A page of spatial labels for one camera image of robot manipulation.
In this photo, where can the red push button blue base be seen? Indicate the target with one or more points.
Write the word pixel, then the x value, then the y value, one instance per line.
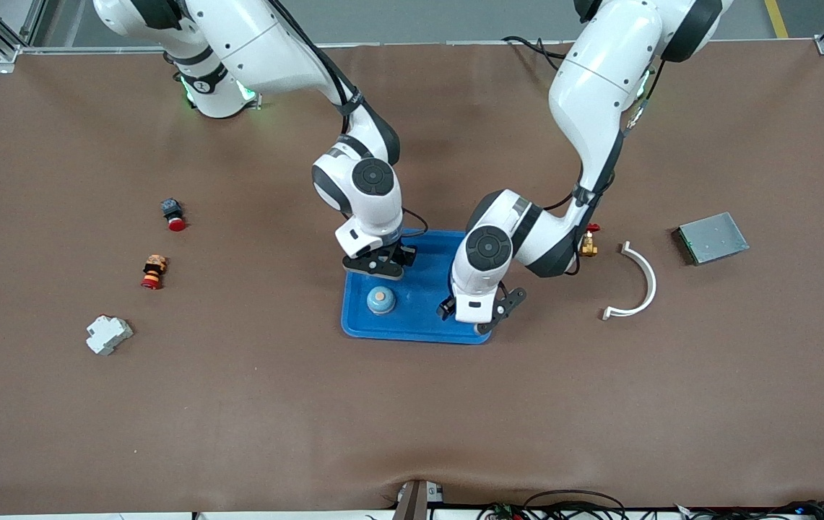
pixel 173 214

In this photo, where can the light blue desk bell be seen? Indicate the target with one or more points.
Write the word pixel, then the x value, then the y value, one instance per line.
pixel 380 300

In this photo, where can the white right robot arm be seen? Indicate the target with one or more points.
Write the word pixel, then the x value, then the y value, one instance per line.
pixel 238 36

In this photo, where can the white curved plastic bracket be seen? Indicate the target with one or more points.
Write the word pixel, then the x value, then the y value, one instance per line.
pixel 605 313

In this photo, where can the blue plastic tray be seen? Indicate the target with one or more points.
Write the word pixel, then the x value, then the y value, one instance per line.
pixel 419 318

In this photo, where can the grey metal box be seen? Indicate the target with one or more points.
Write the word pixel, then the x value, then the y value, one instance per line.
pixel 715 238

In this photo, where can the red emergency button orange base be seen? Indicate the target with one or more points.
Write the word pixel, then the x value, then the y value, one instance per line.
pixel 154 272

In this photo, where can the white circuit breaker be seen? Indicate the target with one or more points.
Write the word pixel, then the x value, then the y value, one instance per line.
pixel 108 336

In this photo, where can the brown table mat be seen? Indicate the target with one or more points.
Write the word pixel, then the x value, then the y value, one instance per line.
pixel 238 419

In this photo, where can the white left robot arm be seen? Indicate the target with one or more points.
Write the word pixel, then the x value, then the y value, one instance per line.
pixel 599 72

